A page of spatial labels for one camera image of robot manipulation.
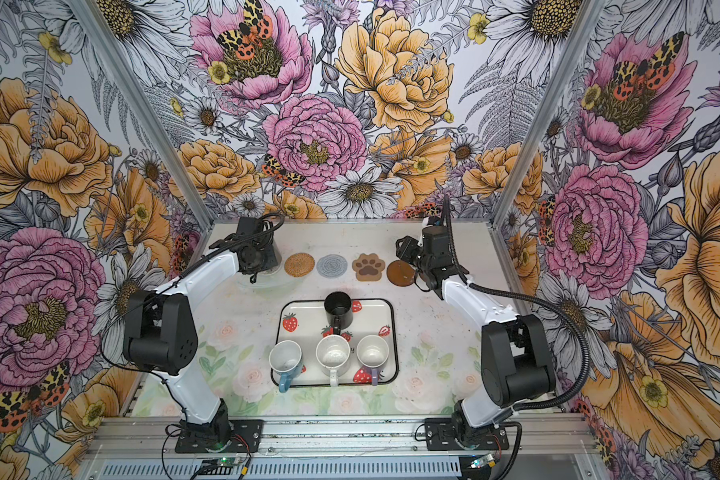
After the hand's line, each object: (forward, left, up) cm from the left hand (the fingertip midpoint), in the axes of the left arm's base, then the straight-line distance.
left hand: (267, 267), depth 95 cm
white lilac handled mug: (-23, -33, -9) cm, 41 cm away
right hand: (0, -41, +7) cm, 42 cm away
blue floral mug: (-26, -8, -9) cm, 28 cm away
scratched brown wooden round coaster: (+4, -43, -10) cm, 44 cm away
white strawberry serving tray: (-13, -11, -11) cm, 21 cm away
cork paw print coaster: (+7, -32, -11) cm, 34 cm away
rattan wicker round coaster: (+9, -7, -10) cm, 15 cm away
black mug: (-12, -23, -6) cm, 26 cm away
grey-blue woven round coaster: (+8, -19, -10) cm, 23 cm away
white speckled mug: (-23, -21, -9) cm, 33 cm away
